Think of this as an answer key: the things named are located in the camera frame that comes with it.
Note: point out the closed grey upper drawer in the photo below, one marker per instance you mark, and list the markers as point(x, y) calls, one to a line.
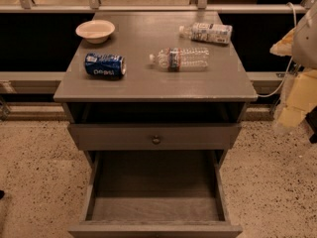
point(119, 137)

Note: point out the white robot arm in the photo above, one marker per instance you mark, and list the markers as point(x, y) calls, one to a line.
point(300, 43)

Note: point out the round dark drawer knob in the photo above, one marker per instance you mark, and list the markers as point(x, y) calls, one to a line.
point(156, 139)

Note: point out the grey wooden nightstand cabinet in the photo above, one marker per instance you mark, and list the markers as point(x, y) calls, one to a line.
point(145, 95)

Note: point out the clear plastic water bottle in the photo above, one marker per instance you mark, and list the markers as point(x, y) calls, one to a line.
point(180, 59)

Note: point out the metal railing frame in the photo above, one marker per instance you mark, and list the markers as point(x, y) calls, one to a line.
point(158, 4)

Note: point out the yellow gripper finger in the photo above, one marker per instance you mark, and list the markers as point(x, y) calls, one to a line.
point(284, 46)
point(298, 98)

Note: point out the white ceramic bowl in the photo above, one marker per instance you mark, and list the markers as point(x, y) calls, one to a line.
point(95, 31)

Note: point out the blue pepsi can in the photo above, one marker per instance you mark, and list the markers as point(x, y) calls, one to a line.
point(105, 65)

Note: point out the open grey middle drawer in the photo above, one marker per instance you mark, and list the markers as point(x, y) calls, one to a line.
point(155, 194)

